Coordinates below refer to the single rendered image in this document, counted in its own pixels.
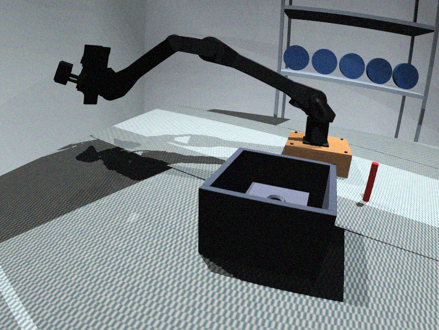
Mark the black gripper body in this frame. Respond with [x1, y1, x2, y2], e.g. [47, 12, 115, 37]
[54, 61, 87, 91]

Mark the dark red peg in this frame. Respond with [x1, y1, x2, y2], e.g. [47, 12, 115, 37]
[363, 162, 379, 202]

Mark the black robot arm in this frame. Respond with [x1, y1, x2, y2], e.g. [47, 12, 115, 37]
[79, 34, 335, 147]

